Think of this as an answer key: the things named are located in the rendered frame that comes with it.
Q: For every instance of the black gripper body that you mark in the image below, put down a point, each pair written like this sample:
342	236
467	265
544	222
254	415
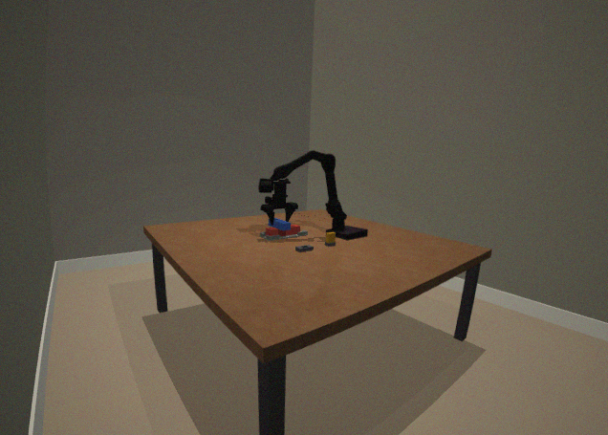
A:
279	202

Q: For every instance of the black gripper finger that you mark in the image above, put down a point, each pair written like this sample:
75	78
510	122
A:
289	213
271	216

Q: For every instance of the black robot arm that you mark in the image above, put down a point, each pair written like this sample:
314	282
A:
328	163

